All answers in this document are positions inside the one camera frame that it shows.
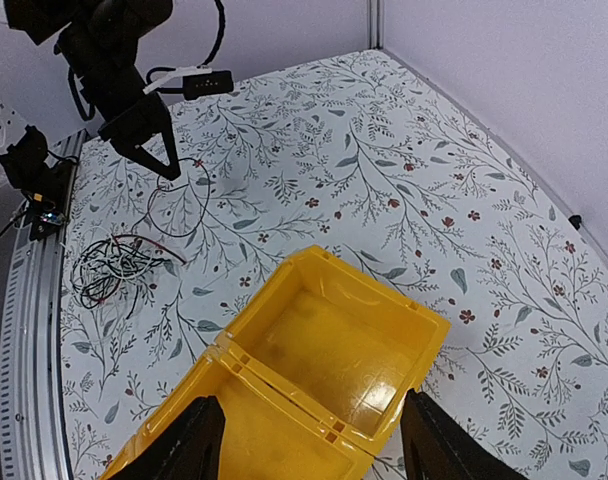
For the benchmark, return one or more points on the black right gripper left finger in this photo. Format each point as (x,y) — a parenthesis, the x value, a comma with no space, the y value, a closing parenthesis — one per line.
(189,448)

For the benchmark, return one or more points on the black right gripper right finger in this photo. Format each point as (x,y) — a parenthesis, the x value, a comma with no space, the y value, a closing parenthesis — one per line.
(436,447)

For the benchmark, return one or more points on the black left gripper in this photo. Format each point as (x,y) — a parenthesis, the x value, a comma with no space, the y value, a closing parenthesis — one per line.
(131,118)

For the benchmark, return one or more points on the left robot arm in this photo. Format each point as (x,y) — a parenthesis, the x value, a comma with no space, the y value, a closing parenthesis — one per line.
(99,41)

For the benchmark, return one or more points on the yellow three-compartment bin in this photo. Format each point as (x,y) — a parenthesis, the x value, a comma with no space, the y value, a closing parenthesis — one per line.
(310,376)

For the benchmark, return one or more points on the floral table cloth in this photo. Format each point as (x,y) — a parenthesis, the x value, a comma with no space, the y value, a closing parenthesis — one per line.
(362,157)

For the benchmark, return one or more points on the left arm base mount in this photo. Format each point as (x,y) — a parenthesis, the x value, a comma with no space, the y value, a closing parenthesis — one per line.
(44,178)

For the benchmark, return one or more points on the aluminium front rail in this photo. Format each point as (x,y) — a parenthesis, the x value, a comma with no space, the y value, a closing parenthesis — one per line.
(33,441)

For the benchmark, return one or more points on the right rear aluminium post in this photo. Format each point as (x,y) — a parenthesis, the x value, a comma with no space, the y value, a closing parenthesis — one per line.
(375,24)

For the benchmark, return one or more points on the small black wall clip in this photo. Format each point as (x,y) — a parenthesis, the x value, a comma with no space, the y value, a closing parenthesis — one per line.
(576,221)

